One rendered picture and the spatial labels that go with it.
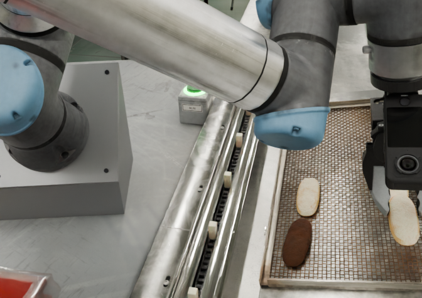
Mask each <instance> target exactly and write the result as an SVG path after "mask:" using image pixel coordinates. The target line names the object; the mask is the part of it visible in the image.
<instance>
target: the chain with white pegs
mask: <svg viewBox="0 0 422 298"><path fill-rule="evenodd" d="M250 116H251V113H250V112H248V111H246V114H245V117H244V121H243V124H242V127H241V131H240V133H237V134H236V147H235V151H234V155H233V157H232V161H231V164H230V168H229V172H227V171H225V173H224V188H223V191H222V195H221V197H220V202H219V205H218V208H217V212H216V214H215V218H214V221H210V222H209V224H208V242H207V245H206V248H205V251H204V255H203V258H202V263H201V265H200V268H199V271H198V276H197V279H196V281H195V285H194V287H189V290H188V298H200V295H201V292H202V288H203V284H204V281H205V277H206V274H207V270H208V266H209V263H210V259H211V256H212V252H213V249H214V245H215V241H216V238H217V234H218V231H219V227H220V223H221V220H222V216H223V214H224V210H225V205H226V202H227V198H228V195H229V191H230V187H231V184H232V180H233V177H234V173H235V169H236V166H237V162H238V160H239V155H240V153H241V149H242V144H243V142H244V138H245V134H246V130H247V126H248V123H249V119H250ZM225 194H226V195H225ZM223 199H226V200H223ZM222 203H225V204H222ZM219 212H220V213H219ZM218 217H221V218H218ZM216 221H217V222H216ZM218 222H219V223H218ZM211 242H213V243H211ZM209 247H210V248H209ZM211 248H212V249H211ZM207 253H210V254H207ZM206 259H209V260H206ZM203 265H207V266H203ZM202 270H203V271H205V272H202ZM200 277H204V278H203V279H201V278H200ZM198 283H200V284H202V285H198ZM198 290H200V292H198Z"/></svg>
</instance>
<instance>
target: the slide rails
mask: <svg viewBox="0 0 422 298"><path fill-rule="evenodd" d="M244 112H245V110H244V109H242V108H239V107H237V109H236V112H235V115H234V118H233V121H232V124H231V127H230V130H229V133H228V136H227V139H226V142H225V145H224V148H223V151H222V154H221V157H220V160H219V163H218V166H217V169H216V172H215V175H214V178H213V181H212V184H211V186H210V189H209V192H208V195H207V199H206V201H205V204H204V207H203V210H202V214H201V216H200V219H199V222H198V225H197V229H196V231H195V234H194V237H193V240H192V244H191V246H190V249H189V252H188V255H187V259H186V261H185V264H184V267H183V270H182V273H181V276H180V279H179V282H178V285H177V288H176V291H175V294H174V297H173V298H188V290H189V287H192V285H193V281H194V278H195V274H196V272H197V269H198V265H199V262H200V258H201V256H202V252H203V248H204V245H205V242H206V239H207V235H208V224H209V222H210V221H212V218H213V216H214V214H215V209H216V206H217V202H218V199H219V196H220V192H221V189H222V185H223V183H224V173H225V171H227V169H228V166H229V163H230V159H231V156H232V152H233V150H234V146H235V142H236V134H237V133H239V129H240V127H241V123H242V119H243V116H244ZM255 117H256V115H255V114H252V113H251V116H250V119H249V123H248V126H247V130H246V134H245V138H244V142H243V144H242V149H241V153H240V155H239V160H238V162H237V166H236V169H235V173H234V177H233V180H232V184H231V187H230V191H229V195H228V198H227V202H226V205H225V210H224V214H223V216H222V220H221V223H220V227H219V231H218V234H217V238H216V241H215V245H214V249H213V252H212V256H211V259H210V263H209V266H208V270H207V274H206V277H205V281H204V284H203V288H202V292H201V295H200V298H214V294H215V289H216V286H217V281H218V278H219V273H220V269H221V266H222V261H223V258H224V253H225V249H226V246H227V241H228V238H229V233H230V229H231V226H232V221H233V218H234V213H235V209H236V206H237V201H238V198H239V193H240V190H241V186H242V181H243V178H244V173H245V170H246V166H247V161H248V158H249V153H250V150H251V146H252V141H253V138H254V122H253V120H254V118H255Z"/></svg>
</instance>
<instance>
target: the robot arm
mask: <svg viewBox="0 0 422 298"><path fill-rule="evenodd" d="M256 11H257V16H258V18H259V21H260V23H261V24H262V25H263V27H265V28H266V29H270V30H271V32H270V35H269V38H267V37H265V36H263V35H262V34H260V33H258V32H256V31H254V30H253V29H251V28H249V27H247V26H246V25H244V24H242V23H240V22H238V21H237V20H235V19H233V18H231V17H230V16H228V15H226V14H224V13H222V12H221V11H219V10H217V9H215V8H213V7H212V6H210V5H208V4H207V3H205V2H203V1H201V0H0V139H1V140H3V142H4V146H5V148H6V150H7V152H8V153H9V155H10V156H11V157H12V158H13V159H14V160H15V161H16V162H18V163H19V164H21V165H22V166H24V167H26V168H28V169H31V170H34V171H40V172H48V171H55V170H58V169H61V168H64V167H65V166H67V165H69V164H70V163H71V162H73V161H74V160H76V158H78V156H79V155H80V154H81V152H82V151H83V149H84V147H85V145H86V143H87V140H88V137H89V121H88V118H87V115H86V113H85V111H84V110H83V108H82V107H81V106H80V104H79V103H78V102H77V101H76V100H75V99H74V98H72V97H71V96H69V95H68V94H66V93H63V92H61V91H58V90H59V87H60V84H61V81H62V77H63V73H64V70H65V67H66V64H67V60H68V56H69V54H70V50H71V47H72V43H73V39H74V37H75V35H76V36H79V37H81V38H83V39H85V40H87V41H90V42H92V43H95V44H97V45H99V46H101V47H103V48H106V49H108V50H111V51H113V52H114V53H117V54H119V55H122V56H124V57H126V58H128V59H130V60H133V61H135V62H138V63H140V64H142V65H144V66H146V67H149V68H151V69H153V70H156V71H157V72H160V73H162V74H165V75H167V76H169V77H171V78H174V79H176V80H178V81H180V82H183V83H185V84H187V85H189V86H192V87H194V88H197V89H199V90H201V91H203V92H205V93H208V94H210V95H212V96H214V97H217V98H219V99H221V100H224V101H226V102H228V103H230V104H232V105H235V106H237V107H239V108H242V109H244V110H246V111H248V112H250V113H252V114H255V115H256V117H255V118H254V120H253V122H254V135H255V136H256V138H257V139H259V140H260V141H261V142H262V143H264V144H266V145H268V146H271V147H275V148H279V149H286V150H294V151H300V150H307V149H312V148H314V147H316V146H317V145H319V144H320V143H321V142H322V140H323V137H324V133H325V127H326V123H327V116H328V113H329V112H330V107H329V101H330V92H331V86H332V77H333V68H334V62H335V54H336V49H337V40H338V30H339V26H353V25H358V24H366V25H367V39H368V44H369V45H365V46H363V47H362V52H363V54H369V70H370V73H371V84H372V86H373V87H375V88H377V89H379V90H382V91H384V96H383V97H376V98H370V99H371V138H372V142H366V143H365V147H366V149H365V151H364V152H363V155H362V171H363V174H364V177H365V180H366V183H367V185H368V188H369V190H370V192H371V195H372V198H373V200H374V202H375V204H376V206H377V207H378V209H379V210H380V212H381V213H382V214H383V215H384V216H388V214H389V212H390V206H389V200H390V198H391V194H390V189H391V190H413V191H416V195H417V198H418V199H417V202H416V207H417V212H418V216H422V94H419V93H418V90H422V0H256ZM381 100H383V102H380V101H381ZM376 102H379V103H378V104H376Z"/></svg>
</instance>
